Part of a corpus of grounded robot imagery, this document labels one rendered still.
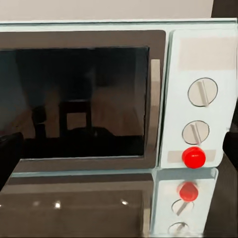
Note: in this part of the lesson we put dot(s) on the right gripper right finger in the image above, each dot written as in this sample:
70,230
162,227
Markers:
230,147

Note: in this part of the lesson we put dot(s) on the fridge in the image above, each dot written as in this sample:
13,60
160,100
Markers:
226,9

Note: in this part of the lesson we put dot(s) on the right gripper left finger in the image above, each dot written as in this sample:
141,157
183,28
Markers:
12,147

